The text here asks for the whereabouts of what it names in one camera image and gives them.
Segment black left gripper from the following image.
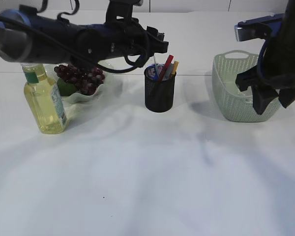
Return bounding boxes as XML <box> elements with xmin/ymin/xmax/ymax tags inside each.
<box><xmin>98</xmin><ymin>0</ymin><xmax>169</xmax><ymax>61</ymax></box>

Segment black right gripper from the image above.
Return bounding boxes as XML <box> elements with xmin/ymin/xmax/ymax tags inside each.
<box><xmin>236</xmin><ymin>65</ymin><xmax>295</xmax><ymax>115</ymax></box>

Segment blue scissors with sheath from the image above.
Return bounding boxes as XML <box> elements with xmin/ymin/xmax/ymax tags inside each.
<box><xmin>147</xmin><ymin>64</ymin><xmax>159</xmax><ymax>80</ymax></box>

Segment red marker pen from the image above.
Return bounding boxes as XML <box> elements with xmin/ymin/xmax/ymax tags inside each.
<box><xmin>158</xmin><ymin>55</ymin><xmax>174</xmax><ymax>81</ymax></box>

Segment purple artificial grape bunch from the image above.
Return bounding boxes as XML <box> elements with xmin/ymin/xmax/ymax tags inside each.
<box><xmin>54</xmin><ymin>64</ymin><xmax>106</xmax><ymax>97</ymax></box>

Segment silver marker pen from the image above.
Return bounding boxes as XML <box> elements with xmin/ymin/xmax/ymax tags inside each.
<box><xmin>163</xmin><ymin>63</ymin><xmax>174</xmax><ymax>81</ymax></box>

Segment gold marker pen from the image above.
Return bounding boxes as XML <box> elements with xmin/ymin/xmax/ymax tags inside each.
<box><xmin>171</xmin><ymin>61</ymin><xmax>179</xmax><ymax>77</ymax></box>

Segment yellow liquid plastic bottle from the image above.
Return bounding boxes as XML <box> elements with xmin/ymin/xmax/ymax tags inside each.
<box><xmin>21</xmin><ymin>63</ymin><xmax>67</xmax><ymax>134</ymax></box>

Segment pink scissors purple sheath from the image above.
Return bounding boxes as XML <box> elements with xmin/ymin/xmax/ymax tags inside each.
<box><xmin>155</xmin><ymin>64</ymin><xmax>164</xmax><ymax>75</ymax></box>

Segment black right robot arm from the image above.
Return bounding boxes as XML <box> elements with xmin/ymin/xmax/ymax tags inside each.
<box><xmin>234</xmin><ymin>0</ymin><xmax>295</xmax><ymax>115</ymax></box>

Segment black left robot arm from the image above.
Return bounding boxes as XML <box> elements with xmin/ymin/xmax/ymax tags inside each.
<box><xmin>0</xmin><ymin>0</ymin><xmax>169</xmax><ymax>73</ymax></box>

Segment green plastic woven basket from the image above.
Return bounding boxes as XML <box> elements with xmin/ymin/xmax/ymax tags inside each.
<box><xmin>212</xmin><ymin>50</ymin><xmax>281</xmax><ymax>122</ymax></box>

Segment green wavy glass plate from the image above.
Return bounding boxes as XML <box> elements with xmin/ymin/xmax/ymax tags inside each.
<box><xmin>44</xmin><ymin>62</ymin><xmax>114</xmax><ymax>104</ymax></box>

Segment black mesh pen cup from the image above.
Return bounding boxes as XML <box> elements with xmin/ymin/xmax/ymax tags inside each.
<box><xmin>144</xmin><ymin>67</ymin><xmax>176</xmax><ymax>113</ymax></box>

